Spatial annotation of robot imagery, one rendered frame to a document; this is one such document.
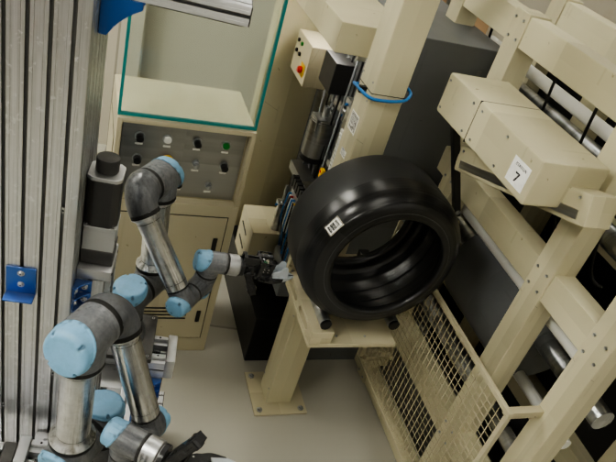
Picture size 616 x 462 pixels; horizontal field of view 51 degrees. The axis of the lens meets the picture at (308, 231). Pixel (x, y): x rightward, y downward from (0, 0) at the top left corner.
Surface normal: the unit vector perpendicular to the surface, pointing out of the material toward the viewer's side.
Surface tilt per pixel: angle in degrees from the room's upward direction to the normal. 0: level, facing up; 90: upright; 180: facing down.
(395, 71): 90
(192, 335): 90
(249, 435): 0
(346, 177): 37
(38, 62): 90
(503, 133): 90
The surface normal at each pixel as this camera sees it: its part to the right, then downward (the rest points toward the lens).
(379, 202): 0.07, -0.15
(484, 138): -0.93, -0.06
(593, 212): 0.32, 0.33
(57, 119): 0.08, 0.58
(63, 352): -0.30, 0.34
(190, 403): 0.26, -0.80
